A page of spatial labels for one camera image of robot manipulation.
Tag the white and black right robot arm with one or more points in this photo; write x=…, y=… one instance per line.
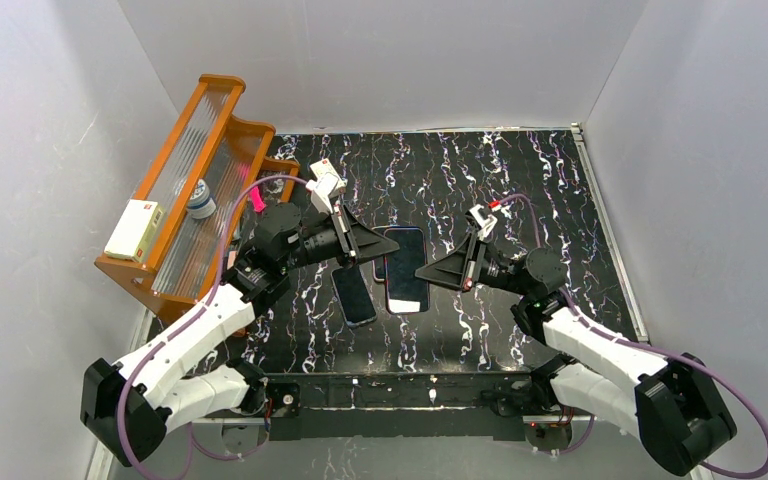
x=673, y=409

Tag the white and green box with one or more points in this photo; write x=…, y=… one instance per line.
x=135, y=231

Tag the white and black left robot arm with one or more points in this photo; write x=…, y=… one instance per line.
x=130, y=405

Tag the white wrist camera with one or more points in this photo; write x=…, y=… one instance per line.
x=481, y=221
x=321, y=202

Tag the small white carton box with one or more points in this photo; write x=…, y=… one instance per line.
x=328, y=180

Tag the pink marker pen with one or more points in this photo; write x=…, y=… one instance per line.
x=256, y=200

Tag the white and blue tape roll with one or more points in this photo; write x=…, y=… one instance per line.
x=201, y=204

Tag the black phone case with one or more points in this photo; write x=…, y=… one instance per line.
x=428, y=291

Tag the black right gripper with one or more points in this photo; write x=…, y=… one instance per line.
x=473, y=262

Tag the blue smartphone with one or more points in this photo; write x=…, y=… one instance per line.
x=353, y=297

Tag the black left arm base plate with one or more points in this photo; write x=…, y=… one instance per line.
x=250, y=426

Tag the dark smartphone with light rim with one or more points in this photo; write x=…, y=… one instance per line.
x=379, y=267

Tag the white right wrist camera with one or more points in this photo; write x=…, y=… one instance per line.
x=481, y=221

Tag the orange wooden shelf rack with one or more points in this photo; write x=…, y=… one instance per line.
x=207, y=161

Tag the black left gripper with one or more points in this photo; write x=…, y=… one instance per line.
x=345, y=233

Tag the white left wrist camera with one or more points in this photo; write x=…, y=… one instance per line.
x=321, y=202

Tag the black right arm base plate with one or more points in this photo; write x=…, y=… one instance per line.
x=553, y=435

